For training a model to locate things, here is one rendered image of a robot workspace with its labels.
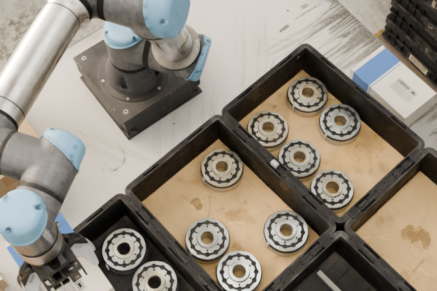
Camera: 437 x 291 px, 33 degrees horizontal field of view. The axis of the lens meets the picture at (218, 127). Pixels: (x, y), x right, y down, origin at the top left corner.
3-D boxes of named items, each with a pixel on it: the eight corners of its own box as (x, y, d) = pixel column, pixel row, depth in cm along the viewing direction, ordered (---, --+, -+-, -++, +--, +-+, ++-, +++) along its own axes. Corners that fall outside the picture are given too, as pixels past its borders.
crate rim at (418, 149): (218, 115, 177) (218, 111, 175) (304, 45, 186) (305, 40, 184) (339, 230, 163) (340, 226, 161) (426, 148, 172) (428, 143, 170)
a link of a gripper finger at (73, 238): (78, 254, 136) (47, 258, 129) (73, 247, 137) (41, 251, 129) (93, 238, 135) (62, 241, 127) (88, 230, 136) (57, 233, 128)
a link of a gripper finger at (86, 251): (106, 268, 139) (75, 273, 131) (90, 245, 141) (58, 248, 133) (116, 258, 138) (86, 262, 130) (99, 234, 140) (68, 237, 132)
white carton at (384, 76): (346, 86, 204) (350, 69, 196) (376, 62, 207) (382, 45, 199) (398, 134, 197) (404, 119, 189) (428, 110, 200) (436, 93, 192)
